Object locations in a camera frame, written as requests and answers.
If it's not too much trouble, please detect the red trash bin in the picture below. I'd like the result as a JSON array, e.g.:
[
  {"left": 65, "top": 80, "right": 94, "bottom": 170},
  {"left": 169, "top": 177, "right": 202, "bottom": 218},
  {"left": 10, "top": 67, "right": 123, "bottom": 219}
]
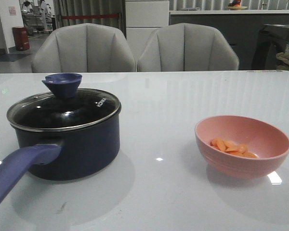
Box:
[{"left": 12, "top": 26, "right": 30, "bottom": 51}]

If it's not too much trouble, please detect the pink plastic bowl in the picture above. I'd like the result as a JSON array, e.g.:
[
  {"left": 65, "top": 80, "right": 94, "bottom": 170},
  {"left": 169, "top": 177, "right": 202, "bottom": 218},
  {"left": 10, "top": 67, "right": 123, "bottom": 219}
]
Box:
[{"left": 195, "top": 115, "right": 289, "bottom": 179}]

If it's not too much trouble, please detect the right grey upholstered chair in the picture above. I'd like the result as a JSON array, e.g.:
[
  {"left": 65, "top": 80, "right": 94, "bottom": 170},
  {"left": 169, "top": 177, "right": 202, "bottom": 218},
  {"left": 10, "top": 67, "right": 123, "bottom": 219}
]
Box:
[{"left": 137, "top": 23, "right": 239, "bottom": 72}]

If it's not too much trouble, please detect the grey counter white top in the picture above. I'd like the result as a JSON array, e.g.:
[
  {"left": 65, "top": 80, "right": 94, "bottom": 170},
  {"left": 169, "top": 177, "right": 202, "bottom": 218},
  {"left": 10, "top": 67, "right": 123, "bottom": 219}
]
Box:
[{"left": 170, "top": 10, "right": 289, "bottom": 70}]

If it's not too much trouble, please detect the orange ham slices pile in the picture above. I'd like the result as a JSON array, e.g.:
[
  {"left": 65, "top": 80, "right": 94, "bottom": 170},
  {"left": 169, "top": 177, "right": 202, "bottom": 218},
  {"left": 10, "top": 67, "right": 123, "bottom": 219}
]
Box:
[{"left": 210, "top": 137, "right": 258, "bottom": 158}]

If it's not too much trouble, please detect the left grey upholstered chair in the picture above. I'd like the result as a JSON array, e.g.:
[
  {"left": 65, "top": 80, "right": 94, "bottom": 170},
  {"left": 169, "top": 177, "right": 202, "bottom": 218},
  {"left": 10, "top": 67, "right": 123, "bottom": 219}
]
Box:
[{"left": 31, "top": 23, "right": 136, "bottom": 73}]

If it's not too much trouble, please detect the grey upholstered chair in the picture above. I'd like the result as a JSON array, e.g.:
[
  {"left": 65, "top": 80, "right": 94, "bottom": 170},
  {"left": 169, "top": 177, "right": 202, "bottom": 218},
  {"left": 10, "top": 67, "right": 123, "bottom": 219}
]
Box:
[
  {"left": 137, "top": 23, "right": 239, "bottom": 72},
  {"left": 31, "top": 23, "right": 136, "bottom": 73}
]

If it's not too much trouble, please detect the white drawer cabinet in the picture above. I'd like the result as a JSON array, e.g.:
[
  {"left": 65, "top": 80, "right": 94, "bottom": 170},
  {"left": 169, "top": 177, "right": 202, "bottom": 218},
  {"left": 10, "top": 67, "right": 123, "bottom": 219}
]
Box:
[{"left": 125, "top": 0, "right": 170, "bottom": 59}]

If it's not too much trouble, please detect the dark blue saucepan purple handle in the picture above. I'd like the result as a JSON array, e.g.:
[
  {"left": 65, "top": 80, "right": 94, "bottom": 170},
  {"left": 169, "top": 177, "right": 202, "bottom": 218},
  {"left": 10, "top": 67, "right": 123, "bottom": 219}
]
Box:
[{"left": 0, "top": 112, "right": 120, "bottom": 203}]

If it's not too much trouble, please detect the red barrier belt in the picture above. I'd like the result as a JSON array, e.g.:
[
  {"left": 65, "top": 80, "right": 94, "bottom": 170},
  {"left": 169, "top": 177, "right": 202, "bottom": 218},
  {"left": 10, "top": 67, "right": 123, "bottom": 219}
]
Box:
[{"left": 61, "top": 13, "right": 120, "bottom": 20}]

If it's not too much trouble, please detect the dark grey appliance cabinet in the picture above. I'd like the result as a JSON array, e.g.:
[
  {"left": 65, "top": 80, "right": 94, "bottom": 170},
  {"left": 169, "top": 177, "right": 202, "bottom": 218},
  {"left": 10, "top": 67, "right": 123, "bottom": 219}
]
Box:
[{"left": 251, "top": 24, "right": 289, "bottom": 70}]

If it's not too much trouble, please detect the glass lid blue knob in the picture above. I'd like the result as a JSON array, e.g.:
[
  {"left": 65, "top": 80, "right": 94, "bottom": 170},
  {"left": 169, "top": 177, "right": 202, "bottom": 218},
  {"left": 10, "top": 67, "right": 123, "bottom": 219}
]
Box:
[{"left": 7, "top": 73, "right": 121, "bottom": 132}]

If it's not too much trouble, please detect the fruit plate on counter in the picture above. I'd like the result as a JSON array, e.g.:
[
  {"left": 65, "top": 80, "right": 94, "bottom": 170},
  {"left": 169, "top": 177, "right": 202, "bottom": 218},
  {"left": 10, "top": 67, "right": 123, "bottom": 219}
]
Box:
[{"left": 227, "top": 0, "right": 247, "bottom": 10}]

